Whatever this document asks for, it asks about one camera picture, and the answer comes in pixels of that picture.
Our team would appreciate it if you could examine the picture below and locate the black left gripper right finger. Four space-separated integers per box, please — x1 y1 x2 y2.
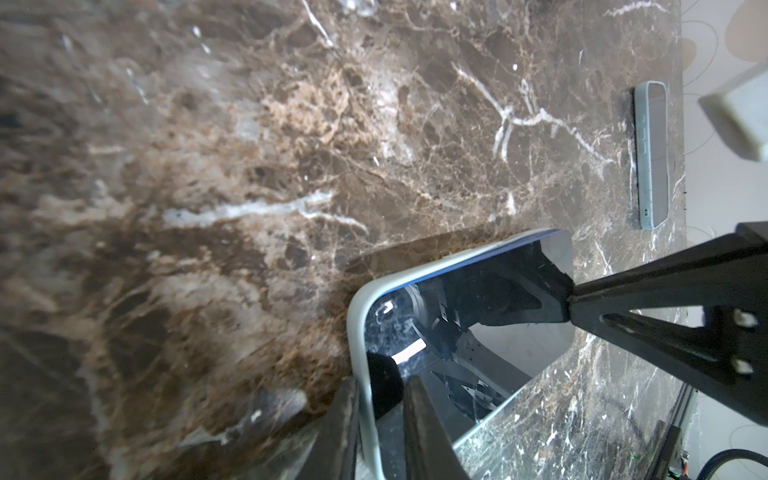
403 376 470 480

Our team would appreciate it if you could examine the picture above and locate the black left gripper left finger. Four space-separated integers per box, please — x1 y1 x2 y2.
296 377 360 480

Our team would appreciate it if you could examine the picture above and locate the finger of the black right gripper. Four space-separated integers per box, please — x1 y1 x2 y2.
569 222 767 425

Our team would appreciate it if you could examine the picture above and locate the blue phone black screen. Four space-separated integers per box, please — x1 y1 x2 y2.
362 230 577 475

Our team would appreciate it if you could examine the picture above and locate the light blue case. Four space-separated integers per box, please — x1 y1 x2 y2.
346 227 562 480
634 81 670 230

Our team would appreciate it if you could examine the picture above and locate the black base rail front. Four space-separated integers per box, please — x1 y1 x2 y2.
645 384 698 480

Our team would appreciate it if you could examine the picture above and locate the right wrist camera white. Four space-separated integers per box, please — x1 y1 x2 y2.
698 60 768 163

